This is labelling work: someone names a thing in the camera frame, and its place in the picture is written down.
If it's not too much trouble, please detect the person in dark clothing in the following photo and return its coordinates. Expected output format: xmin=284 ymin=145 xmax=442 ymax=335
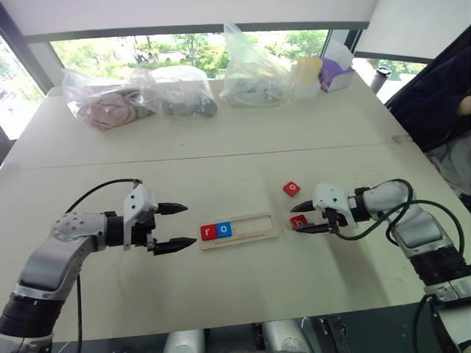
xmin=384 ymin=24 xmax=471 ymax=199

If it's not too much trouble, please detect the black tumbler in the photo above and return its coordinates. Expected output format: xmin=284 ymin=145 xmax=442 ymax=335
xmin=369 ymin=65 xmax=392 ymax=95

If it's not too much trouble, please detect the wooden letter tray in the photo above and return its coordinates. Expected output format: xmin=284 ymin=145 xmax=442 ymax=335
xmin=198 ymin=212 xmax=280 ymax=252

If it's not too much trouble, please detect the narrow white roller blind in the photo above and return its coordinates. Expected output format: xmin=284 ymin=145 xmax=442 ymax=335
xmin=354 ymin=0 xmax=471 ymax=65

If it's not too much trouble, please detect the purple tissue box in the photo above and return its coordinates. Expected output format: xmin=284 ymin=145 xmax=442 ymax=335
xmin=318 ymin=38 xmax=356 ymax=93

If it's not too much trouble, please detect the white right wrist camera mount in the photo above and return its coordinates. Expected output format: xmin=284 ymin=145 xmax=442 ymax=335
xmin=311 ymin=182 xmax=358 ymax=231

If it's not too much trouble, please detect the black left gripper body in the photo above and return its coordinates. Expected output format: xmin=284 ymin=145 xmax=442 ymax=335
xmin=129 ymin=211 xmax=160 ymax=255

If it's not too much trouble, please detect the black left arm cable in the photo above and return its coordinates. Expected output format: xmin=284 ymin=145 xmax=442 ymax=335
xmin=64 ymin=178 xmax=144 ymax=353

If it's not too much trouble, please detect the plastic bag with pink cloth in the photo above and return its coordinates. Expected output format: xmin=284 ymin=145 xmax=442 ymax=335
xmin=61 ymin=68 xmax=163 ymax=130

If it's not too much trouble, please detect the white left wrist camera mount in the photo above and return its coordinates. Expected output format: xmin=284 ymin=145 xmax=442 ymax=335
xmin=122 ymin=182 xmax=159 ymax=252

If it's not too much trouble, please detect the red letter o block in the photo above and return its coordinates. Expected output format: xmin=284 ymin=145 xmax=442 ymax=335
xmin=282 ymin=180 xmax=302 ymax=198

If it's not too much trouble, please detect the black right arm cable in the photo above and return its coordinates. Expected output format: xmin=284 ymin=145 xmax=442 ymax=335
xmin=329 ymin=179 xmax=467 ymax=258

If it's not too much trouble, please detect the yellow plastic cup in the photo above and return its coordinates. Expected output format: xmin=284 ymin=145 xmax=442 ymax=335
xmin=296 ymin=57 xmax=324 ymax=85

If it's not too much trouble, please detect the red letter b block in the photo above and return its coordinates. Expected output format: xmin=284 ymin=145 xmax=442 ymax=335
xmin=289 ymin=214 xmax=308 ymax=232

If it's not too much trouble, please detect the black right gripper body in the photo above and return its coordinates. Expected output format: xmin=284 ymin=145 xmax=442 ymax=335
xmin=321 ymin=207 xmax=349 ymax=235

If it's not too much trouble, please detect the wide white roller blind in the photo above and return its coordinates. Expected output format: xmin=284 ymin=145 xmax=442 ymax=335
xmin=0 ymin=0 xmax=380 ymax=44

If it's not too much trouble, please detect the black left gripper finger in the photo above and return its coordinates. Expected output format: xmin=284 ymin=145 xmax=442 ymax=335
xmin=153 ymin=237 xmax=198 ymax=257
xmin=157 ymin=202 xmax=189 ymax=217

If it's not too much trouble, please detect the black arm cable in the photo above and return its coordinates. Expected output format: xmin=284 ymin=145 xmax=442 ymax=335
xmin=64 ymin=178 xmax=144 ymax=353
xmin=329 ymin=179 xmax=467 ymax=258

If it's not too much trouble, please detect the black bracket under table edge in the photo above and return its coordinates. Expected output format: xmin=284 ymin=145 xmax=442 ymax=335
xmin=318 ymin=315 xmax=349 ymax=353

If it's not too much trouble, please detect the silver rounded robot part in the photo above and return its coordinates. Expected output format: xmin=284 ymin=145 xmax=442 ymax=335
xmin=263 ymin=318 xmax=314 ymax=353
xmin=163 ymin=329 xmax=205 ymax=353

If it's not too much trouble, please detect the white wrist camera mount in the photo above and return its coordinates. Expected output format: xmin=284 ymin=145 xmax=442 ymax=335
xmin=311 ymin=182 xmax=358 ymax=231
xmin=122 ymin=182 xmax=159 ymax=252

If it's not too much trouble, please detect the person's bare hand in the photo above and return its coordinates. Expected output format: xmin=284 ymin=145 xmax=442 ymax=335
xmin=456 ymin=94 xmax=471 ymax=118

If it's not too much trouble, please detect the red letter r block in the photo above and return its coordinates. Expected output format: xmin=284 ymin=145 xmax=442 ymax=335
xmin=199 ymin=224 xmax=219 ymax=241

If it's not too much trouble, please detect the tall clear plastic bag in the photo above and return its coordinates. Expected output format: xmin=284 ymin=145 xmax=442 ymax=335
xmin=219 ymin=24 xmax=294 ymax=108

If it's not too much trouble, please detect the black torso cable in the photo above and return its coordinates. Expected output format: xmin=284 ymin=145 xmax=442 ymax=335
xmin=411 ymin=293 xmax=442 ymax=353

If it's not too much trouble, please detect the white plastic container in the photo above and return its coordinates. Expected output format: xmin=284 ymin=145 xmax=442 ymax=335
xmin=289 ymin=64 xmax=321 ymax=102

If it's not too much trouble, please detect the plastic bag with grey items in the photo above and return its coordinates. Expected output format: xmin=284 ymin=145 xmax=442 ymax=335
xmin=149 ymin=65 xmax=219 ymax=119

